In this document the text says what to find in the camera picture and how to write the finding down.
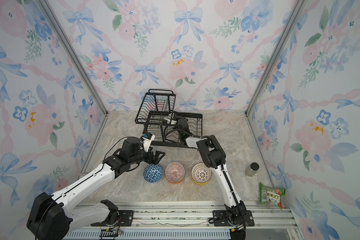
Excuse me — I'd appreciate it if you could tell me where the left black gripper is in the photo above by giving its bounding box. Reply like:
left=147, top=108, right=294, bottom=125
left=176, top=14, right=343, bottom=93
left=129, top=145, right=166, bottom=167

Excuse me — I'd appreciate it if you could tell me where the blue triangle pattern bowl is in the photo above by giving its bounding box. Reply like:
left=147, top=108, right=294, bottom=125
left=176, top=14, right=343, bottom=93
left=143, top=164, right=164, bottom=183

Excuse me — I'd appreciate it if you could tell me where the pink striped bowl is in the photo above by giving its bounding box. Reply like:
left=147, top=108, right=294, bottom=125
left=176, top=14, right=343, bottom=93
left=165, top=162, right=186, bottom=184

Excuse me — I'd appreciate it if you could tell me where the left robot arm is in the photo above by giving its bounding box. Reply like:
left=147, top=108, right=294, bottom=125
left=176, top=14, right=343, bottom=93
left=27, top=134, right=165, bottom=240

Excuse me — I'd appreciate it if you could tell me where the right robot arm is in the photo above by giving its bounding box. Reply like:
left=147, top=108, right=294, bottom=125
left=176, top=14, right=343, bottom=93
left=176, top=118, right=247, bottom=229

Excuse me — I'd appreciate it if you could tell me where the white lattice yellow bowl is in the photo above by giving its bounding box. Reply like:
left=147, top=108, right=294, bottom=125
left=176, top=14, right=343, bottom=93
left=191, top=163, right=212, bottom=185

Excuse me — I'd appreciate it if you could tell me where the clear jar black lid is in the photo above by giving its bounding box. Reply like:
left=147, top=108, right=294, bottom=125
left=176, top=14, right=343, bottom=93
left=245, top=162, right=260, bottom=177

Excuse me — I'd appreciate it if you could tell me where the green snack bag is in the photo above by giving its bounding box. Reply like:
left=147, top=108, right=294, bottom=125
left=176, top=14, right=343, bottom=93
left=259, top=183, right=286, bottom=209

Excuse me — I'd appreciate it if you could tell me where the black wire dish rack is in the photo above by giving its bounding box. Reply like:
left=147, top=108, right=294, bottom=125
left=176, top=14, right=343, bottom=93
left=135, top=89, right=203, bottom=148

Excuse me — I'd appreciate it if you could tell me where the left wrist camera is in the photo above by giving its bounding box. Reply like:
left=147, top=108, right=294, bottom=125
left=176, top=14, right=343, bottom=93
left=142, top=133, right=155, bottom=152

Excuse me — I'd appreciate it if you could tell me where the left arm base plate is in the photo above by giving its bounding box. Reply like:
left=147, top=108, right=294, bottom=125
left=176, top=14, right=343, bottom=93
left=91, top=210, right=134, bottom=227

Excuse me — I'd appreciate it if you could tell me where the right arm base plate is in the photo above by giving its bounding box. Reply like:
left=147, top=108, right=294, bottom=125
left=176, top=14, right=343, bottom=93
left=208, top=210, right=255, bottom=228

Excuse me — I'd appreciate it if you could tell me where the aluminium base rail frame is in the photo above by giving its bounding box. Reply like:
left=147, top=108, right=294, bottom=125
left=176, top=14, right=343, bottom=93
left=63, top=201, right=302, bottom=240

